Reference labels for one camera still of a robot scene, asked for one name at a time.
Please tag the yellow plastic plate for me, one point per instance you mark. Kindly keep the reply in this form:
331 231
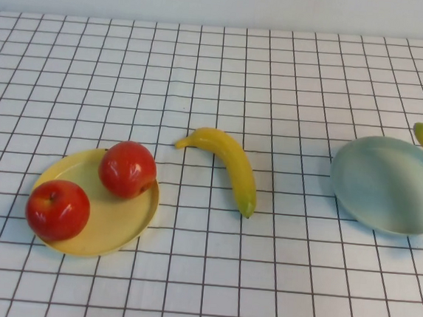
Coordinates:
117 217

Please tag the red plastic apple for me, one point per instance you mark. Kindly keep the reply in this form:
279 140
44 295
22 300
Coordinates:
56 213
127 169

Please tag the white black-gridded tablecloth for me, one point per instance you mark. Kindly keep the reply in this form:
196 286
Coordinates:
223 278

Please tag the pale blue-green plastic plate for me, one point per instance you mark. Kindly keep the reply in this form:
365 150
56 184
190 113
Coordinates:
380 180

